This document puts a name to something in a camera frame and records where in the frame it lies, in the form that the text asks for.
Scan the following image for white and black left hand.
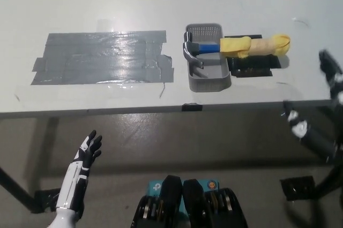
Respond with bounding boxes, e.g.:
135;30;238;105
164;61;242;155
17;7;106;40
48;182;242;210
55;130;103;212

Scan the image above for gray plastic basket container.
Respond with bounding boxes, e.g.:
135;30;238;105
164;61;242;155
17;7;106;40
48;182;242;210
185;22;233;93

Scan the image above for black tape patch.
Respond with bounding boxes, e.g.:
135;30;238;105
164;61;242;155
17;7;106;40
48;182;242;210
223;34;281;78

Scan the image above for black and white right hand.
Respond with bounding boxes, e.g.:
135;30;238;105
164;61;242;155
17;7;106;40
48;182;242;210
282;48;343;164

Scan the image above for hammer with yellow handle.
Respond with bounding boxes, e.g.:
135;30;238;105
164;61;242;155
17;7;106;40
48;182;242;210
182;31;292;79

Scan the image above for black table leg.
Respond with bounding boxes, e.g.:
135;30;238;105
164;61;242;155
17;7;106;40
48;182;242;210
315;155;343;201
0;166;35;214

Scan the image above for small black tape strip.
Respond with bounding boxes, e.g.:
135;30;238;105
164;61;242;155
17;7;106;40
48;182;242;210
182;103;203;112

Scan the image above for gray duct tape patch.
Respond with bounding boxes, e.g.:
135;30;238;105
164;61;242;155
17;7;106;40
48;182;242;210
31;30;175;86

